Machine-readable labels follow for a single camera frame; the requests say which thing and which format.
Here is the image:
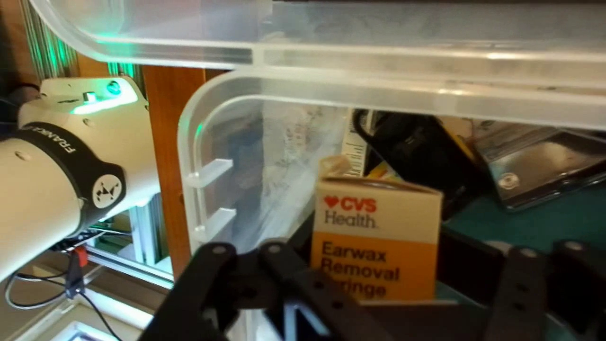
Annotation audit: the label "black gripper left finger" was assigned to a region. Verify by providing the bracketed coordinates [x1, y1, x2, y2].
[141, 243, 360, 341]

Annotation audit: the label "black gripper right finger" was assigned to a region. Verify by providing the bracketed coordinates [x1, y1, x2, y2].
[442, 230, 606, 341]

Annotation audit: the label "CVS earwax syringe box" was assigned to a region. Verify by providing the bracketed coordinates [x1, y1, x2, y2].
[311, 179, 444, 302]

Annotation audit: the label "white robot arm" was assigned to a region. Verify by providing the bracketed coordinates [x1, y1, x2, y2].
[0, 78, 605, 341]

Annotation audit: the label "near clear storage box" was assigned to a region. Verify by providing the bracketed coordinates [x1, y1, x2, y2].
[177, 59, 606, 341]

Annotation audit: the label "clear storage box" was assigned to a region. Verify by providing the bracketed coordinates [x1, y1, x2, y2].
[177, 59, 606, 341]
[29, 0, 606, 69]

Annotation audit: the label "far clear storage box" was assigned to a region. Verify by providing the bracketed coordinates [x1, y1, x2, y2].
[29, 0, 606, 69]

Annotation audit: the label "black cables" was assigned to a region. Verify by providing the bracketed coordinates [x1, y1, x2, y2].
[2, 230, 125, 341]

